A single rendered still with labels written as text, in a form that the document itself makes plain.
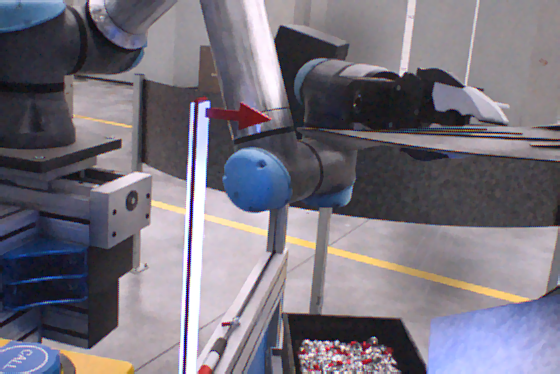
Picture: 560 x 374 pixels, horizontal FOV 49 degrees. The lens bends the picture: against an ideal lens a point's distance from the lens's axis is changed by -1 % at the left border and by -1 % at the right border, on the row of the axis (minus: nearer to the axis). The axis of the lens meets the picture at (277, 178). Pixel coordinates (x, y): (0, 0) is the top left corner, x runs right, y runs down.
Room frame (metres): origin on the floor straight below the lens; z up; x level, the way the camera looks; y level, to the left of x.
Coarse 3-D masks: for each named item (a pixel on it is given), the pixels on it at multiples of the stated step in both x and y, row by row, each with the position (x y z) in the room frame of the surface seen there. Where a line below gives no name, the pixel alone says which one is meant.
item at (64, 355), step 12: (60, 360) 0.30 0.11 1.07; (72, 360) 0.30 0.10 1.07; (84, 360) 0.30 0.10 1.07; (96, 360) 0.30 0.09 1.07; (108, 360) 0.30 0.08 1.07; (72, 372) 0.29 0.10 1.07; (84, 372) 0.29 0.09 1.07; (96, 372) 0.29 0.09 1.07; (108, 372) 0.29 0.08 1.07; (120, 372) 0.29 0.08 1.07; (132, 372) 0.30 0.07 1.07
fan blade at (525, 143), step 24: (336, 144) 0.59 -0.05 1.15; (360, 144) 0.60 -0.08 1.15; (384, 144) 0.42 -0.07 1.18; (408, 144) 0.41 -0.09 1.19; (432, 144) 0.43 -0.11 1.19; (456, 144) 0.43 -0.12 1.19; (480, 144) 0.44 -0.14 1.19; (504, 144) 0.45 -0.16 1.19; (528, 144) 0.45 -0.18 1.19; (552, 144) 0.44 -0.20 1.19
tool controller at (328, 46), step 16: (288, 32) 1.09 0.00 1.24; (304, 32) 1.10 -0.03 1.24; (320, 32) 1.31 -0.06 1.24; (288, 48) 1.09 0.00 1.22; (304, 48) 1.09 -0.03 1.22; (320, 48) 1.08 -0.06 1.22; (336, 48) 1.08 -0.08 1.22; (288, 64) 1.09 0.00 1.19; (288, 80) 1.09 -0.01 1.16; (288, 96) 1.09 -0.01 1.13; (304, 112) 1.09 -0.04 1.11
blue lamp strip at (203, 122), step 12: (204, 108) 0.52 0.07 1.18; (204, 120) 0.52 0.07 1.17; (204, 132) 0.52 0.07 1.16; (204, 144) 0.53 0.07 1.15; (204, 156) 0.53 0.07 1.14; (204, 168) 0.53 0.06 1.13; (204, 180) 0.53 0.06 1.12; (204, 192) 0.53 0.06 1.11; (192, 240) 0.51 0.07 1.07; (192, 252) 0.51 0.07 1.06; (192, 264) 0.51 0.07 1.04; (192, 276) 0.51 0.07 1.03; (192, 288) 0.51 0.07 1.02; (192, 300) 0.51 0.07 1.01; (192, 312) 0.52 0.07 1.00; (192, 324) 0.52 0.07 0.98; (192, 336) 0.52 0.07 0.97; (192, 348) 0.52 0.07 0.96; (192, 360) 0.52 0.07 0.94; (192, 372) 0.52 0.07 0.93
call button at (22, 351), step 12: (0, 348) 0.29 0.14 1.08; (12, 348) 0.29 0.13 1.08; (24, 348) 0.29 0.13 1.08; (36, 348) 0.29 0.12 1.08; (48, 348) 0.29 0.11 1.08; (0, 360) 0.28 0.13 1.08; (12, 360) 0.28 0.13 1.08; (24, 360) 0.28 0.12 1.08; (36, 360) 0.28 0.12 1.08; (48, 360) 0.28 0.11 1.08; (0, 372) 0.27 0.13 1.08; (12, 372) 0.27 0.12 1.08; (24, 372) 0.27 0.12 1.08; (36, 372) 0.27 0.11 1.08; (48, 372) 0.27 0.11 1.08; (60, 372) 0.29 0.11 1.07
